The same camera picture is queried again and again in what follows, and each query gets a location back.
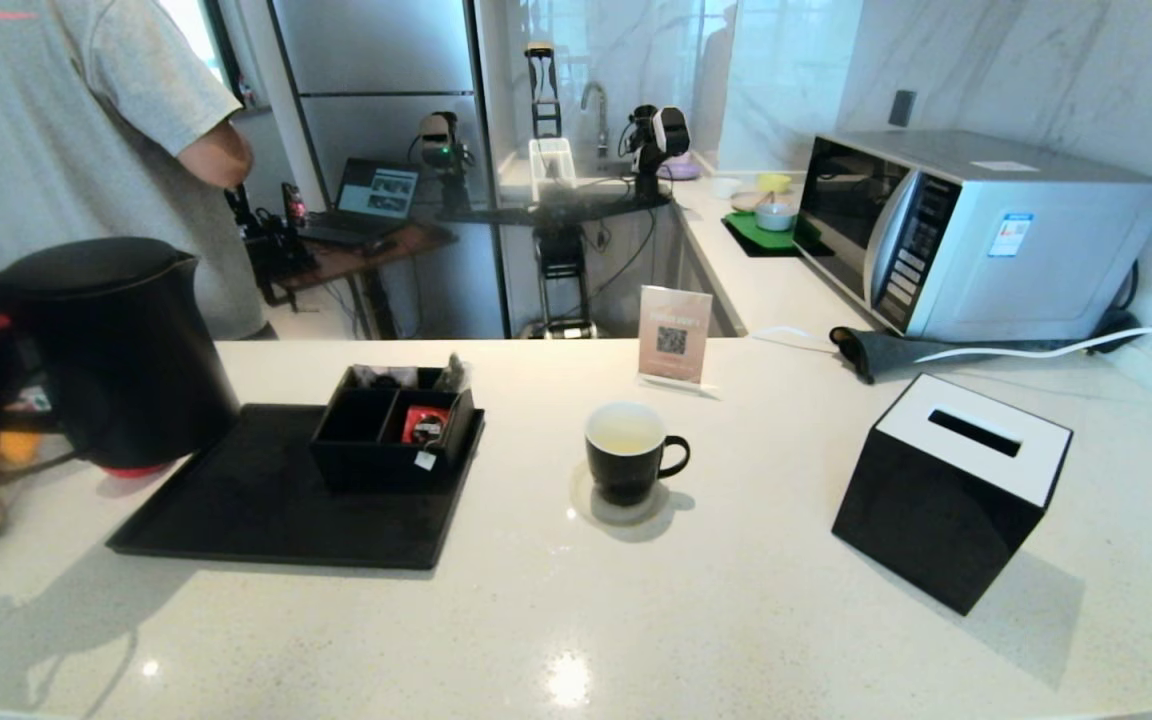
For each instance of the black tissue box white top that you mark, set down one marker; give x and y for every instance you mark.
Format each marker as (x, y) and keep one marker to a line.
(936, 520)

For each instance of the black background robot arm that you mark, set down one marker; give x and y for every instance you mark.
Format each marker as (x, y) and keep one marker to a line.
(661, 140)

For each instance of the person in grey t-shirt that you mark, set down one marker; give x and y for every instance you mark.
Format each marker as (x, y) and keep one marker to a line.
(66, 120)

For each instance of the green mat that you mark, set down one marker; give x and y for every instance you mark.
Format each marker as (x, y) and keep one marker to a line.
(751, 233)

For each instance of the small white bowl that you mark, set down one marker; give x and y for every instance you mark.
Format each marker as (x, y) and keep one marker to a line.
(726, 186)

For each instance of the camera on tripod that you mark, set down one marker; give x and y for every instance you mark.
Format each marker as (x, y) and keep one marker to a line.
(441, 140)

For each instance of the round translucent coaster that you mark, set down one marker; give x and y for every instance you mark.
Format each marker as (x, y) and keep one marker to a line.
(638, 515)

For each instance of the dark wall outlet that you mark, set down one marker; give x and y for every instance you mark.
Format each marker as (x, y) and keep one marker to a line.
(901, 109)

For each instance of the grey bowl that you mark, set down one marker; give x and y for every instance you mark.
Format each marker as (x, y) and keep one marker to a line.
(774, 215)

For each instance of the silver microwave oven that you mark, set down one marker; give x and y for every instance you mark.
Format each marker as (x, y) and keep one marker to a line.
(1036, 260)

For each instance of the silver refrigerator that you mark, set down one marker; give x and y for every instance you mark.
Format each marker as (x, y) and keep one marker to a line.
(386, 60)

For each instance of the yellow bowl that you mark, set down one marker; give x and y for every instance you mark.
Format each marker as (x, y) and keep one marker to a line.
(774, 182)

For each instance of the black mug white inside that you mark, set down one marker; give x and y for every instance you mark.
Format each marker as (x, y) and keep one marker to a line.
(626, 475)

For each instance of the red sachet packet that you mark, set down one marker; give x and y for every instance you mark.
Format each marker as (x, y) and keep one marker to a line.
(426, 420)

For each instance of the QR code sign stand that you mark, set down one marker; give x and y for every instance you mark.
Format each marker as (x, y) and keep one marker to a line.
(674, 330)

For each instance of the black serving tray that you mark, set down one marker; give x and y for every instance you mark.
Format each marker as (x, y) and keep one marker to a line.
(266, 500)

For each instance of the black compartment organizer box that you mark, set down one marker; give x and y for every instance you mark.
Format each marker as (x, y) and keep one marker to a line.
(361, 465)

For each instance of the orange fruit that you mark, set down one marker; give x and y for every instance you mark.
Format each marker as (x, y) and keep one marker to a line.
(14, 447)

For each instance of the chrome kitchen faucet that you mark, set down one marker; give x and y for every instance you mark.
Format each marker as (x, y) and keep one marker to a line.
(596, 110)

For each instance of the black upright stand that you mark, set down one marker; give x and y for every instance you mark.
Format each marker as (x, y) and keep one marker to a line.
(542, 100)

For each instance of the dark grey cloth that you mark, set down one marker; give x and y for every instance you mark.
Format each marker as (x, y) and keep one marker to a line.
(886, 352)

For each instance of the open laptop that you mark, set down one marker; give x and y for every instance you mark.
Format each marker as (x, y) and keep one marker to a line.
(376, 195)

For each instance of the black electric kettle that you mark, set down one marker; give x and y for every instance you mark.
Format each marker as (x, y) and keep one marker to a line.
(126, 350)

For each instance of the brown wooden desk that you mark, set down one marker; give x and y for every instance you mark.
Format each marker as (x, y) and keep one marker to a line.
(376, 255)

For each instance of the red round disc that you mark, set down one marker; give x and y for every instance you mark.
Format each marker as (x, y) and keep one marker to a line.
(136, 470)

